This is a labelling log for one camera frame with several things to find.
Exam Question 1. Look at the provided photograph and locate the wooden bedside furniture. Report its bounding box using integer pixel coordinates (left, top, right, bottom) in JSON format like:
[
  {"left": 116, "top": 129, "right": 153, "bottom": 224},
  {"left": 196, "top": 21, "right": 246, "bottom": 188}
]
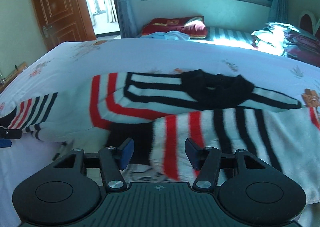
[{"left": 0, "top": 62, "right": 28, "bottom": 93}]

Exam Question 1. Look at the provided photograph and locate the striped knit child sweater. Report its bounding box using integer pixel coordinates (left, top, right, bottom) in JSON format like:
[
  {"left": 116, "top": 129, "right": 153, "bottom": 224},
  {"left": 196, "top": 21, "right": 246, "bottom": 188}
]
[{"left": 1, "top": 70, "right": 319, "bottom": 204}]

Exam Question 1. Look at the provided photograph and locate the light blue cloth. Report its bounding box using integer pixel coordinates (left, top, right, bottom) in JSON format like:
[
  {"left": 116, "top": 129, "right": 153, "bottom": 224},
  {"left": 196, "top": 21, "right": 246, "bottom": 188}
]
[{"left": 140, "top": 30, "right": 190, "bottom": 41}]

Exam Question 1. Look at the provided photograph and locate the floral white bed sheet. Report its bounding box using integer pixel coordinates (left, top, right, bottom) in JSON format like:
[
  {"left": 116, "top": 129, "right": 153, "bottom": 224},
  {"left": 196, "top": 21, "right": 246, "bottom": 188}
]
[{"left": 1, "top": 38, "right": 319, "bottom": 226}]

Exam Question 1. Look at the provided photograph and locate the red scalloped headboard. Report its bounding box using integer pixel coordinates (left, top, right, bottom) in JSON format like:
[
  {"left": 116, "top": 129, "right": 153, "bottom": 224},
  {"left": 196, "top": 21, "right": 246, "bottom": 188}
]
[{"left": 298, "top": 10, "right": 319, "bottom": 35}]

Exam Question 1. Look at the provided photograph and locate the brown wooden door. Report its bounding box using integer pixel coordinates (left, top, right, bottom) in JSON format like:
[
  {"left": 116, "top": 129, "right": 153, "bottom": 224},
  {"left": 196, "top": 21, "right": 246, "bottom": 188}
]
[{"left": 31, "top": 0, "right": 96, "bottom": 51}]

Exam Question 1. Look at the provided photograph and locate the striped blue white mattress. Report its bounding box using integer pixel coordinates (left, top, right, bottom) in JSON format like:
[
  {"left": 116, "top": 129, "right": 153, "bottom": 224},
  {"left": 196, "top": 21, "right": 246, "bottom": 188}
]
[{"left": 190, "top": 27, "right": 254, "bottom": 49}]

